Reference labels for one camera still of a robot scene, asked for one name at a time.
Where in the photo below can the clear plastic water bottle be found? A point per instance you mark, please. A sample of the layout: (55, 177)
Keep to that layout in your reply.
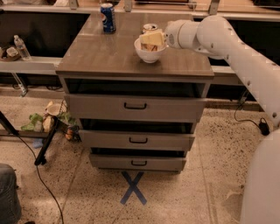
(21, 47)

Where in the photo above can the grey drawer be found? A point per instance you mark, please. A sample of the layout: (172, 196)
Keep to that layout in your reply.
(135, 108)
(163, 164)
(136, 140)

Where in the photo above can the grey fabric seat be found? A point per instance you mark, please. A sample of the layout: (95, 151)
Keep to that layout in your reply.
(10, 209)

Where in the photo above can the blue pepsi can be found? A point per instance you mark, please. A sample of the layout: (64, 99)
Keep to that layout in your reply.
(108, 17)

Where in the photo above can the grey drawer cabinet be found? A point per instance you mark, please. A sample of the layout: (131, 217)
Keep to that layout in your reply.
(97, 63)

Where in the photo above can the black tripod leg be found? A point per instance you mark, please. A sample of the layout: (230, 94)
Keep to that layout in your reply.
(41, 157)

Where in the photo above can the orange soda can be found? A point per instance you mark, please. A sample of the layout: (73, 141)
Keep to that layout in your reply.
(149, 28)

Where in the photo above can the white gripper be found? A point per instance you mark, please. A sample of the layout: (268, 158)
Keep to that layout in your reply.
(174, 34)

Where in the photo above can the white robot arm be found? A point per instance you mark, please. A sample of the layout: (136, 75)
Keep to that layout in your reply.
(215, 37)

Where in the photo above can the white bowl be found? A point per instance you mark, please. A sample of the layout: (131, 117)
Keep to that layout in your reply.
(146, 56)

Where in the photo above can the blue tape cross mark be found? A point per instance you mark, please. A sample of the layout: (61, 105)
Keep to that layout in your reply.
(133, 188)

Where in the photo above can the black power adapter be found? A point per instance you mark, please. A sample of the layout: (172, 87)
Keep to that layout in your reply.
(264, 127)

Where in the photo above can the brown tray with items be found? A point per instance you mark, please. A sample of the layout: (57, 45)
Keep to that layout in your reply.
(9, 53)

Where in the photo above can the bottom grey drawer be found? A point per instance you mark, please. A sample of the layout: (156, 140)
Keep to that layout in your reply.
(163, 164)

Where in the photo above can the top grey drawer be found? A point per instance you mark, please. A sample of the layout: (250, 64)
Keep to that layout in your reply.
(135, 108)

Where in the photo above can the middle grey drawer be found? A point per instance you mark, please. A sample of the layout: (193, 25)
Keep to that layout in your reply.
(136, 140)

